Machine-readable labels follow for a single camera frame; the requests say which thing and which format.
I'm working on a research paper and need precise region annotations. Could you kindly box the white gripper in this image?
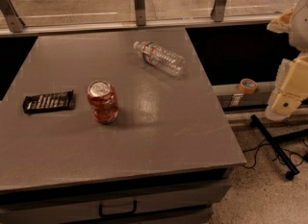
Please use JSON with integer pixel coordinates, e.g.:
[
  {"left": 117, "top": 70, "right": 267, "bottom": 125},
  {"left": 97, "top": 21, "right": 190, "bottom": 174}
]
[{"left": 265, "top": 8, "right": 308, "bottom": 121}]

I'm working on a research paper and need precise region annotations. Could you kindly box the clear plastic water bottle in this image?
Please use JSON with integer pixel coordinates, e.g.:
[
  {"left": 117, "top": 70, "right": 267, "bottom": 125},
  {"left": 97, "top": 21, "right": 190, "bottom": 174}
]
[{"left": 133, "top": 41, "right": 186, "bottom": 77}]

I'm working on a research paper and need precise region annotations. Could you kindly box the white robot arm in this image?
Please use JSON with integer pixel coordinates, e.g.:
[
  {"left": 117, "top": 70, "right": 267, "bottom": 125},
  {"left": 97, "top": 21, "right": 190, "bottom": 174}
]
[{"left": 265, "top": 0, "right": 308, "bottom": 121}]

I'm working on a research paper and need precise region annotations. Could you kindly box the orange tape roll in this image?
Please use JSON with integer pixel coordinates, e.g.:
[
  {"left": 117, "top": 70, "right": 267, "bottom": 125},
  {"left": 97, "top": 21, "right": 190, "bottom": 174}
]
[{"left": 239, "top": 78, "right": 258, "bottom": 94}]

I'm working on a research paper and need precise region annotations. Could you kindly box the black wheeled stand base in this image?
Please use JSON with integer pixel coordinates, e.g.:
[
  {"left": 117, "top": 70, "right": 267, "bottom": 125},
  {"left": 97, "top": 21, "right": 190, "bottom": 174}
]
[{"left": 250, "top": 114, "right": 308, "bottom": 181}]

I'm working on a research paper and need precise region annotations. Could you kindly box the grey table drawer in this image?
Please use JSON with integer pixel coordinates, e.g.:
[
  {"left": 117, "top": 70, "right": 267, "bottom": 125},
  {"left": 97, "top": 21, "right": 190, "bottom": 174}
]
[{"left": 0, "top": 179, "right": 231, "bottom": 224}]

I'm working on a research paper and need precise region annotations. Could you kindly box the red soda can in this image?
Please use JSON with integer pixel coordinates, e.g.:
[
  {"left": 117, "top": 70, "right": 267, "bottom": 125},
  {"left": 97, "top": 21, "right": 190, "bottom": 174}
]
[{"left": 87, "top": 80, "right": 118, "bottom": 124}]

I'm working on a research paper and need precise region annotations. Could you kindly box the black snack bar wrapper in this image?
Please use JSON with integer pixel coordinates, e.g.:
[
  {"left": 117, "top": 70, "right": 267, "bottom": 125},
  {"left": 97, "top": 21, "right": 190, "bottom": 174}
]
[{"left": 22, "top": 90, "right": 74, "bottom": 114}]

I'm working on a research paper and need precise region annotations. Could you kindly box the black floor cable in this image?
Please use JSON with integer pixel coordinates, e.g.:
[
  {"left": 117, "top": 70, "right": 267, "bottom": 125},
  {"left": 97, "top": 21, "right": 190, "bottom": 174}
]
[{"left": 243, "top": 136, "right": 308, "bottom": 170}]

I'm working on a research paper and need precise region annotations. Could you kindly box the right metal rail bracket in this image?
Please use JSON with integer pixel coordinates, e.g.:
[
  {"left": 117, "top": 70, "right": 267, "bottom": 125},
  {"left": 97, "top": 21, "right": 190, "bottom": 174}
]
[{"left": 210, "top": 0, "right": 233, "bottom": 23}]

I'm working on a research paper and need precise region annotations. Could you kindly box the metal rail bracket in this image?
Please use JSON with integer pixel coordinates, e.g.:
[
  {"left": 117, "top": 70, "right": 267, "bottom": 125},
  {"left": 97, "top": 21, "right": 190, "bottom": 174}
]
[
  {"left": 0, "top": 0, "right": 25, "bottom": 33},
  {"left": 210, "top": 0, "right": 233, "bottom": 23},
  {"left": 134, "top": 0, "right": 146, "bottom": 26}
]

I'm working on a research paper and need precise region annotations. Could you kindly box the middle metal rail bracket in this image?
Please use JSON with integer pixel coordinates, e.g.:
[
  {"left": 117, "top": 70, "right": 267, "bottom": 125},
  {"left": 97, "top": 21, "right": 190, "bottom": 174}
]
[{"left": 134, "top": 0, "right": 146, "bottom": 26}]

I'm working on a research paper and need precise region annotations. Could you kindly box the black drawer handle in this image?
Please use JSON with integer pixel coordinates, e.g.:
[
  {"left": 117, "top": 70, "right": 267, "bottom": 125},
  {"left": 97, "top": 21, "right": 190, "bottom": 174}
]
[{"left": 98, "top": 200, "right": 137, "bottom": 219}]

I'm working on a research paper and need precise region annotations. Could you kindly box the left metal rail bracket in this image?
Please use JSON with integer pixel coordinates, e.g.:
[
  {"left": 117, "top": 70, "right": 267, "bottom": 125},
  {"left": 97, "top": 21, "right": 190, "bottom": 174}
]
[{"left": 0, "top": 0, "right": 25, "bottom": 33}]

